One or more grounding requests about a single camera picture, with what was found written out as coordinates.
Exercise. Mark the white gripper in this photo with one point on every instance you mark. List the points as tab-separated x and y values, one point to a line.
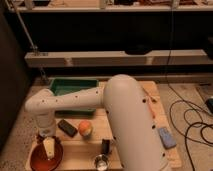
49	146

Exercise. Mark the red orange bowl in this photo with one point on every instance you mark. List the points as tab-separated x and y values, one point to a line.
39	160

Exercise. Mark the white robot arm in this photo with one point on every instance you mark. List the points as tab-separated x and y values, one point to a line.
124	100

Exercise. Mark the green plastic tray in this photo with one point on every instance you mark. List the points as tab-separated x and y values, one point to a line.
62	86

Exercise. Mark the dark brown rectangular block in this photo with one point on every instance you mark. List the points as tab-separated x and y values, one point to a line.
67	128

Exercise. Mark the wooden board table mat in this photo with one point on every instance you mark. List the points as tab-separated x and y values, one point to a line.
79	154

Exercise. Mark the orange peach fruit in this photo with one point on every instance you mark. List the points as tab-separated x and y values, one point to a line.
85	128

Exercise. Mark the small metal cup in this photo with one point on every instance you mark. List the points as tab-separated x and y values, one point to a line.
101	163

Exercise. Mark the small black box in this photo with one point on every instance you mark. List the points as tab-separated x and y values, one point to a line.
105	148

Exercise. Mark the blue sponge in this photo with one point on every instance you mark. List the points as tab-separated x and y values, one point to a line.
166	138

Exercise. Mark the black object on shelf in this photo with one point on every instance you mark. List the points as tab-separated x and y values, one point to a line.
137	49

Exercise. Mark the metal support pole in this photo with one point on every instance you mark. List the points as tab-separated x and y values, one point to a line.
34	47

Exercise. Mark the white upper shelf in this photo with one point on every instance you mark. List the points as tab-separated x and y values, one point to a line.
108	5

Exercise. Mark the white shelf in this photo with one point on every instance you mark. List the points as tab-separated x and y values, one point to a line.
117	58
108	5

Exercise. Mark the white lower shelf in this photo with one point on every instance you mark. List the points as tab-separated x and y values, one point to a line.
117	58

